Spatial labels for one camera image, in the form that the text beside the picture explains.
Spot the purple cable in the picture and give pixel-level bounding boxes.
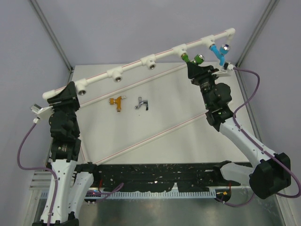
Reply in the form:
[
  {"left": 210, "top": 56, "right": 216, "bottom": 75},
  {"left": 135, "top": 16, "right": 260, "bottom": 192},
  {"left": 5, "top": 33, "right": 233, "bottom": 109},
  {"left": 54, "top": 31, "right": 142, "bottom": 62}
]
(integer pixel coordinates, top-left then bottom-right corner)
[
  {"left": 17, "top": 122, "right": 124, "bottom": 226},
  {"left": 215, "top": 68, "right": 301, "bottom": 208}
]

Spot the blue water faucet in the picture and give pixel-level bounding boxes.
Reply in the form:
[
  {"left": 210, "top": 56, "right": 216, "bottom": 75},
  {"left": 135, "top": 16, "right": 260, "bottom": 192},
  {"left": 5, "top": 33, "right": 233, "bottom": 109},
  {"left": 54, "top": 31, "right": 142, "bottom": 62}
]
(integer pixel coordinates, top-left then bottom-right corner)
[{"left": 209, "top": 44, "right": 230, "bottom": 67}]

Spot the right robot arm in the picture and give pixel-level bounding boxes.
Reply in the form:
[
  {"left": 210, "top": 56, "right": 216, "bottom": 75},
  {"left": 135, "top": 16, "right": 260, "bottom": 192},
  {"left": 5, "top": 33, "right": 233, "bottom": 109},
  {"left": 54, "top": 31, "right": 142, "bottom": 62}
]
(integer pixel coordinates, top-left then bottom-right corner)
[{"left": 186, "top": 62, "right": 291, "bottom": 199}]

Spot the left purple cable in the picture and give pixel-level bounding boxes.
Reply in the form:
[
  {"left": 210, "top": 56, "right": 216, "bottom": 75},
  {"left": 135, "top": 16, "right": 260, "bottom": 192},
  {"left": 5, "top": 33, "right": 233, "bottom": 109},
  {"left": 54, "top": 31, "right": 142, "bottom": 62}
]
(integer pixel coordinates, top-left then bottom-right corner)
[{"left": 17, "top": 122, "right": 124, "bottom": 226}]

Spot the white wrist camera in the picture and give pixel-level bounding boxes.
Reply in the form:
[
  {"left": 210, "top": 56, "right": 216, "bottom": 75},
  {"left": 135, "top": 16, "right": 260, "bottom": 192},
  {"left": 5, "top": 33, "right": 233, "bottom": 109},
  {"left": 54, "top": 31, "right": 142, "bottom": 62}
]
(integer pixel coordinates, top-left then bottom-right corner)
[
  {"left": 214, "top": 62, "right": 235, "bottom": 77},
  {"left": 30, "top": 104, "right": 53, "bottom": 124}
]

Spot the orange water faucet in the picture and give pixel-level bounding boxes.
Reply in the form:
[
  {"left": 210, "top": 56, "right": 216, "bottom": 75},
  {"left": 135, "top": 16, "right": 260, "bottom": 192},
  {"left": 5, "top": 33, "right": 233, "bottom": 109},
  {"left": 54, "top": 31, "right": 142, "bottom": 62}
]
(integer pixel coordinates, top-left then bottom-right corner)
[{"left": 109, "top": 96, "right": 126, "bottom": 112}]

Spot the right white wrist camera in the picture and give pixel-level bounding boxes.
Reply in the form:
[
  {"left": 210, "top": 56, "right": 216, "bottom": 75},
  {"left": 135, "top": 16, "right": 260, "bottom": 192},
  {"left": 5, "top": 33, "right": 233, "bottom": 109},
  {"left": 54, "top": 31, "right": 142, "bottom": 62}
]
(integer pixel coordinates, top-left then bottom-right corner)
[{"left": 214, "top": 62, "right": 235, "bottom": 77}]

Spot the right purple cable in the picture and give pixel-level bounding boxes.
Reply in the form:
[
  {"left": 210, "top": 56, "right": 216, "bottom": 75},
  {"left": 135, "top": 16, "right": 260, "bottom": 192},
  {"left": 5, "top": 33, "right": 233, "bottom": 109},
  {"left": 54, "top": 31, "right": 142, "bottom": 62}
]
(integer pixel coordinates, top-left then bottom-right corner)
[{"left": 215, "top": 68, "right": 301, "bottom": 208}]

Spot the white slotted cable duct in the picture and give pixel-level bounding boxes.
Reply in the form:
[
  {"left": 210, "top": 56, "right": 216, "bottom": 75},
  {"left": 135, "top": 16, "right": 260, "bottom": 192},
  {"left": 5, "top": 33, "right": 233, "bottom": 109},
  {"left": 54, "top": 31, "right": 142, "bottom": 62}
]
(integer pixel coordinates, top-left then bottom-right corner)
[{"left": 41, "top": 190, "right": 216, "bottom": 199}]

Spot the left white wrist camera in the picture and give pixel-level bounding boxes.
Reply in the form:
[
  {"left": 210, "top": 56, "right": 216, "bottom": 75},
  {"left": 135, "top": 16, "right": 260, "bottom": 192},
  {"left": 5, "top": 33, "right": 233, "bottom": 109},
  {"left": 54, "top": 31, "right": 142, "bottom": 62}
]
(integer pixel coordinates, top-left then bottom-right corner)
[{"left": 30, "top": 104, "right": 53, "bottom": 124}]

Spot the white PVC pipe frame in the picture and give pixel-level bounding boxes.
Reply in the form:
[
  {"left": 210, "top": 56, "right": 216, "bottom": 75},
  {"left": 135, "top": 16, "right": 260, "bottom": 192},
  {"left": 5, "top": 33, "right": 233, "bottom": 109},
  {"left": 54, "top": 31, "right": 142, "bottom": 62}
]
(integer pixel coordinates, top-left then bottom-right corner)
[{"left": 42, "top": 28, "right": 237, "bottom": 164}]

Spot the green water faucet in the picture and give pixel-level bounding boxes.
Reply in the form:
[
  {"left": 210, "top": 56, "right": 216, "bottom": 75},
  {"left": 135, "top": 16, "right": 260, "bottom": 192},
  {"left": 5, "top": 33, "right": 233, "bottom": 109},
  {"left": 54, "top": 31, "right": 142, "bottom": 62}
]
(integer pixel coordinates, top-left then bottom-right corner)
[{"left": 181, "top": 53, "right": 205, "bottom": 65}]

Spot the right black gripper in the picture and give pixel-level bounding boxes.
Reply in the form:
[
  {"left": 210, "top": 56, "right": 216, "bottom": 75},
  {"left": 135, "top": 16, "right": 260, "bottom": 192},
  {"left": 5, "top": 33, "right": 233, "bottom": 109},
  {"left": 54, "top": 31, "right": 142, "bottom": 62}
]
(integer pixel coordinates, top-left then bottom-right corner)
[{"left": 187, "top": 62, "right": 220, "bottom": 109}]

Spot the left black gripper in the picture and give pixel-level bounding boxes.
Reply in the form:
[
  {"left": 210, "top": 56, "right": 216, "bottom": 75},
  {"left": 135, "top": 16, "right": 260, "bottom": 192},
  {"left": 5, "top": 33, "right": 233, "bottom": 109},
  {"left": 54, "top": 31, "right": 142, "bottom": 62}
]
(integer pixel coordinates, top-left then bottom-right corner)
[{"left": 48, "top": 81, "right": 81, "bottom": 135}]

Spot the chrome water faucet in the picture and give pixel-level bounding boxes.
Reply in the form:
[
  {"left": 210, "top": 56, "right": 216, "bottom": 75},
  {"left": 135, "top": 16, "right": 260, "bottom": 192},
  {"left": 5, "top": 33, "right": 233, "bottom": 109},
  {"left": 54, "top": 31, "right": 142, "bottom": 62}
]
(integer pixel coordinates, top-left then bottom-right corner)
[{"left": 135, "top": 97, "right": 149, "bottom": 111}]

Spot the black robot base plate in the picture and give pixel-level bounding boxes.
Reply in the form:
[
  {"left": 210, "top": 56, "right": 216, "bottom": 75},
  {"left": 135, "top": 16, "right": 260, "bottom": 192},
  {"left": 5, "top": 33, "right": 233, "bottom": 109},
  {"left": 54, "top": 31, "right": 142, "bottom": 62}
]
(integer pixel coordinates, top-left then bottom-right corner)
[{"left": 75, "top": 161, "right": 240, "bottom": 192}]

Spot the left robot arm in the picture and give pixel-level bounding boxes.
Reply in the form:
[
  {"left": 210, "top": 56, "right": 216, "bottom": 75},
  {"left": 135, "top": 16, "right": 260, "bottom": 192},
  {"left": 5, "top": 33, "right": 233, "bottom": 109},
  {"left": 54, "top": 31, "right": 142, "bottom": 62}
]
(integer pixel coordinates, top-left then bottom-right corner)
[{"left": 33, "top": 82, "right": 101, "bottom": 226}]

